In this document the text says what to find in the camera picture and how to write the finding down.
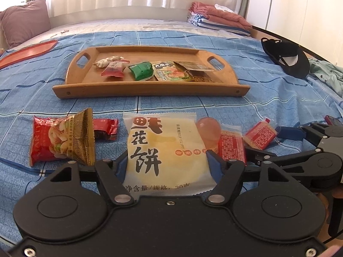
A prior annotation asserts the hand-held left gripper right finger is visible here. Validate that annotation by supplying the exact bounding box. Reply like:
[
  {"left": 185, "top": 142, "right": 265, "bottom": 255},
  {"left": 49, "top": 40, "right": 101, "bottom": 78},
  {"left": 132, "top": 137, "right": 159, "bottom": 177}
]
[{"left": 204, "top": 150, "right": 299, "bottom": 206}]

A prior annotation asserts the dark brown snack packet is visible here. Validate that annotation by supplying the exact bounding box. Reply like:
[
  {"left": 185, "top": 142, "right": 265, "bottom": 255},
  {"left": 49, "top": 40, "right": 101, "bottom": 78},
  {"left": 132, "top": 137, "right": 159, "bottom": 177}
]
[{"left": 174, "top": 60, "right": 216, "bottom": 72}]

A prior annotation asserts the cream candy packet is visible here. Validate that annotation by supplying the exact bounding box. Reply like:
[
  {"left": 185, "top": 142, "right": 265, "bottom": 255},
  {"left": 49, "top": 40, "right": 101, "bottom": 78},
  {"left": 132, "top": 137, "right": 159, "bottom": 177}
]
[{"left": 94, "top": 56, "right": 126, "bottom": 69}]

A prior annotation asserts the green snack packet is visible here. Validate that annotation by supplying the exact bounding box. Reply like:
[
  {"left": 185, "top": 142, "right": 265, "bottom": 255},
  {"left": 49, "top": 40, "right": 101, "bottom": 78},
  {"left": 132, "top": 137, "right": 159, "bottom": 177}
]
[{"left": 127, "top": 61, "right": 157, "bottom": 81}]

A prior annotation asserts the yellow orange snack packet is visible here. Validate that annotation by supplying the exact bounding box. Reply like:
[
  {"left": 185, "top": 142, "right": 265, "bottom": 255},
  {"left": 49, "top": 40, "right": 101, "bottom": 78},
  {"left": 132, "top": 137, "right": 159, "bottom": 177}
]
[{"left": 152, "top": 61, "right": 194, "bottom": 82}]

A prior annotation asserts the white bed sheet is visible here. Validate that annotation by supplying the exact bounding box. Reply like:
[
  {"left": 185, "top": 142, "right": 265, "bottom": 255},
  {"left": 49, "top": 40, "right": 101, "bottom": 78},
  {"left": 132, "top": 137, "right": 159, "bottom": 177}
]
[{"left": 5, "top": 17, "right": 258, "bottom": 49}]

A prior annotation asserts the stack of folded blankets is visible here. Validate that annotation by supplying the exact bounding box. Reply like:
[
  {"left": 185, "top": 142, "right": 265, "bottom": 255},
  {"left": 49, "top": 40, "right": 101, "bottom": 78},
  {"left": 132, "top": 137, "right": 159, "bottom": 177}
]
[{"left": 189, "top": 1, "right": 252, "bottom": 30}]

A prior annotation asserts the wooden tray with handles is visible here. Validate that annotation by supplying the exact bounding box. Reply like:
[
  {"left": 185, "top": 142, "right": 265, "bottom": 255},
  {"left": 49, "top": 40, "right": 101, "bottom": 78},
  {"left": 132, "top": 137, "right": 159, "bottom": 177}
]
[{"left": 52, "top": 46, "right": 251, "bottom": 101}]

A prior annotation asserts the small dark red packet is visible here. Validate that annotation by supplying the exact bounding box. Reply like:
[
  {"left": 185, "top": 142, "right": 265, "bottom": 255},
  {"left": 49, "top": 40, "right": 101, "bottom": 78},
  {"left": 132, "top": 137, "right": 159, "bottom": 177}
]
[{"left": 92, "top": 118, "right": 119, "bottom": 141}]

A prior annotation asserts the red and gold snack packet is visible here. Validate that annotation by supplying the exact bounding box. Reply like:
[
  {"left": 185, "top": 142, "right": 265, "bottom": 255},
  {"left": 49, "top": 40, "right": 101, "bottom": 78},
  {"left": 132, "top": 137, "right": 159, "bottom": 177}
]
[{"left": 29, "top": 108, "right": 96, "bottom": 167}]

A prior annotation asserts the large pale pastry packet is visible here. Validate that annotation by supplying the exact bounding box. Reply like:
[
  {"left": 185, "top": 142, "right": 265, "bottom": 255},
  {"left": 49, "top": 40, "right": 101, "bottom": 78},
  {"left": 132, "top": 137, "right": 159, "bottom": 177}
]
[{"left": 123, "top": 111, "right": 223, "bottom": 197}]

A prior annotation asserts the orange plastic tray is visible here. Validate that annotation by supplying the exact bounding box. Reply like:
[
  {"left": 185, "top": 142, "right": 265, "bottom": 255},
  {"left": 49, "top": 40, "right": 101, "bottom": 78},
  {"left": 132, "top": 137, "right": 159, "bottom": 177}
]
[{"left": 0, "top": 40, "right": 58, "bottom": 70}]

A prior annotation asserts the teal garment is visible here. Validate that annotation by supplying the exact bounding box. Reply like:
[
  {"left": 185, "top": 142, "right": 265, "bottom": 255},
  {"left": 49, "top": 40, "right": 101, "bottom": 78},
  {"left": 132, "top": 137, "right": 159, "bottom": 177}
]
[{"left": 307, "top": 57, "right": 343, "bottom": 98}]

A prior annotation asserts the red label snack packet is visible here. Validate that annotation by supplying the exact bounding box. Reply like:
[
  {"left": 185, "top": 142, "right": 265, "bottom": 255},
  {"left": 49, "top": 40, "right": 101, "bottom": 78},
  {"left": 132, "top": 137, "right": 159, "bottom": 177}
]
[
  {"left": 218, "top": 124, "right": 247, "bottom": 165},
  {"left": 242, "top": 118, "right": 279, "bottom": 150}
]

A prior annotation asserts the blue checked blanket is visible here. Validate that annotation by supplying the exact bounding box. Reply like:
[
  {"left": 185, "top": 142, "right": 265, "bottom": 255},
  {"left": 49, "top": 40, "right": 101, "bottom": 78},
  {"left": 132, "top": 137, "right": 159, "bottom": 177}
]
[{"left": 0, "top": 29, "right": 343, "bottom": 247}]

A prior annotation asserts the wooden bed frame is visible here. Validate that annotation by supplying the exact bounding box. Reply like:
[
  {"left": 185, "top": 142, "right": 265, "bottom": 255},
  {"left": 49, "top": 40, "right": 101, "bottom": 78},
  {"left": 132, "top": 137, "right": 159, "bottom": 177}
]
[{"left": 249, "top": 25, "right": 326, "bottom": 62}]

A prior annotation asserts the white cloth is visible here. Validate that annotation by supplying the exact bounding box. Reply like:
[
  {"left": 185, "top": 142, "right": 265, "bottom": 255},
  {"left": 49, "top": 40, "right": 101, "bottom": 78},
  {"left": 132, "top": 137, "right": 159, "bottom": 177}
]
[{"left": 214, "top": 3, "right": 235, "bottom": 12}]

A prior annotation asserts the pink red candy packet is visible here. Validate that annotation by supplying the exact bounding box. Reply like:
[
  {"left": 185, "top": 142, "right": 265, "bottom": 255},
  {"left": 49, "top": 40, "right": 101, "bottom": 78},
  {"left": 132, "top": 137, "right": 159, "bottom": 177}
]
[{"left": 101, "top": 60, "right": 129, "bottom": 78}]

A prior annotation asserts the white wardrobe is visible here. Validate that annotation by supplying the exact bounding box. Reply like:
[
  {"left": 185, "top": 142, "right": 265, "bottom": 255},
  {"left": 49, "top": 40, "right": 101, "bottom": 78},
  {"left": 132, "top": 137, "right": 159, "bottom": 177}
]
[{"left": 247, "top": 0, "right": 343, "bottom": 62}]

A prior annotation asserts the black cap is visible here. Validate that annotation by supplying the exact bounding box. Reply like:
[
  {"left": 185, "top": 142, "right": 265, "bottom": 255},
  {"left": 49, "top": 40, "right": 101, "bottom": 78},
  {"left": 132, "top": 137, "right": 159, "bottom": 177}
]
[{"left": 261, "top": 37, "right": 310, "bottom": 79}]

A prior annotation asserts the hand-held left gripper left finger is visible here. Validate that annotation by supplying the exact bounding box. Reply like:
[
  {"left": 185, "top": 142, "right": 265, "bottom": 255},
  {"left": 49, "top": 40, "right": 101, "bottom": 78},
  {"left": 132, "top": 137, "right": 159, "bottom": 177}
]
[{"left": 40, "top": 152, "right": 134, "bottom": 206}]

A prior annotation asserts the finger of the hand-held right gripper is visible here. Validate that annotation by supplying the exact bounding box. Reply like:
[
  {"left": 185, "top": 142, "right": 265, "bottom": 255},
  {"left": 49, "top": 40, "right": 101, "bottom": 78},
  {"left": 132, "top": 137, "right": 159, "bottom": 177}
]
[
  {"left": 245, "top": 147, "right": 317, "bottom": 168},
  {"left": 277, "top": 123, "right": 343, "bottom": 146}
]

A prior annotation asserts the folded blue striped blanket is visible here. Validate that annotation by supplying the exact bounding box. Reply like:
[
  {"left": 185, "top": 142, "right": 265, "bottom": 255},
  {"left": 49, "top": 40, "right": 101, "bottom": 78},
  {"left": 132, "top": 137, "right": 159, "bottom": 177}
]
[{"left": 187, "top": 12, "right": 252, "bottom": 36}]

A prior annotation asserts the purple pillow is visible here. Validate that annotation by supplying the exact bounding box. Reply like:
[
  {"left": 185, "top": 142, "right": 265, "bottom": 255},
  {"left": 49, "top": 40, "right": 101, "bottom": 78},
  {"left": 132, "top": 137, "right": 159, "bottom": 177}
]
[{"left": 0, "top": 0, "right": 51, "bottom": 50}]

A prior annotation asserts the pink jelly cup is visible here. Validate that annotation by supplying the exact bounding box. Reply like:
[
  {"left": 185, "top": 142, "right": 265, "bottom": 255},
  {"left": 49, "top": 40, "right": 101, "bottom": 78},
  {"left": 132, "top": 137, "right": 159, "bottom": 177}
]
[{"left": 196, "top": 117, "right": 221, "bottom": 146}]

